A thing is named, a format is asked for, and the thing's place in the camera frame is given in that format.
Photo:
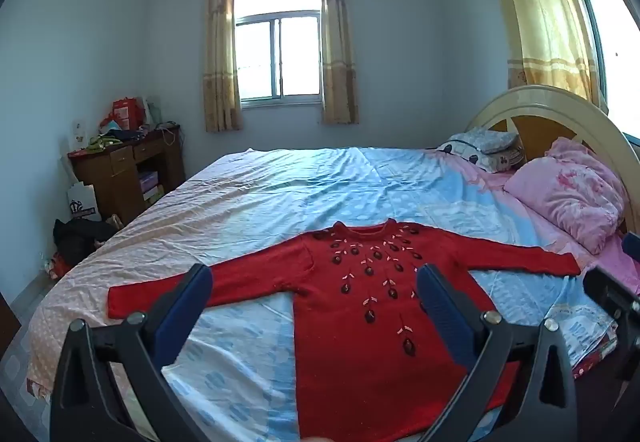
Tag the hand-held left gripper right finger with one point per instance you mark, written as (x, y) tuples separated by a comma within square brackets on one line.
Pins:
[(444, 314)]

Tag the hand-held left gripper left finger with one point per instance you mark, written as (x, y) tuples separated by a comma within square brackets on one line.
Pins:
[(186, 314)]

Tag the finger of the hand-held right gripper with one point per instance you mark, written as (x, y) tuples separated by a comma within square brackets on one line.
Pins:
[(607, 287), (632, 249)]

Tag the red embroidered sweater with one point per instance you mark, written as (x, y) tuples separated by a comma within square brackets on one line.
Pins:
[(360, 372)]

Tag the pink pillow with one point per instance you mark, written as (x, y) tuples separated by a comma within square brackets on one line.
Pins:
[(570, 192)]

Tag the black bag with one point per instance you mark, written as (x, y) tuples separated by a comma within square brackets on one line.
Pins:
[(80, 237)]

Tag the red cloth bundle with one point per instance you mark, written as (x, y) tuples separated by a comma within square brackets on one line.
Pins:
[(60, 267)]

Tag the purple box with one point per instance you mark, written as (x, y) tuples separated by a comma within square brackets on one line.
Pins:
[(149, 180)]

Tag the white paper bag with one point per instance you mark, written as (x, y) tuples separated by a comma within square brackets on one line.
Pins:
[(82, 202)]

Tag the brown wooden desk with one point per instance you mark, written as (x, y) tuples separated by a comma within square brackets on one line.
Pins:
[(107, 182)]

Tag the white pillow with dark print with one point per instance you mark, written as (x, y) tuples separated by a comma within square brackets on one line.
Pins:
[(492, 161)]

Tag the bed with blue sheet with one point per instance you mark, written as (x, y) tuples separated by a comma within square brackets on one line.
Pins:
[(300, 192)]

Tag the cream wooden headboard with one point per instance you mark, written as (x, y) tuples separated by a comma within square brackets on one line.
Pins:
[(550, 97)]

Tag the grey patterned pillow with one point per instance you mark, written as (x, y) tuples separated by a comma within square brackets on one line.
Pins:
[(482, 140)]

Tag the dark cloth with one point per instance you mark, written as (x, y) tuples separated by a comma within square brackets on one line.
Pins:
[(127, 135)]

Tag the green cloth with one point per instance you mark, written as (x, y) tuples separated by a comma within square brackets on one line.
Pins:
[(102, 142)]

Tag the pale green container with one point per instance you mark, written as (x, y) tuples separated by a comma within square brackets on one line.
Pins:
[(154, 111)]

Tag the red gift bag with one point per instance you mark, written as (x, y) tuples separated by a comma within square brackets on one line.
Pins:
[(125, 112)]

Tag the large side window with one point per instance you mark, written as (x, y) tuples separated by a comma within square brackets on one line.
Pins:
[(607, 12)]

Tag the yellow curtain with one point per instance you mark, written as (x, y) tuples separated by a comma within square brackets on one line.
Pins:
[(545, 12)]

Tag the beige patterned curtain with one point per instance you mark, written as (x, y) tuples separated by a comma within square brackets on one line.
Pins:
[(339, 42), (220, 52)]

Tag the window with green frame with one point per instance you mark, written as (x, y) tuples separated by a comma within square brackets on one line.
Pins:
[(277, 52)]

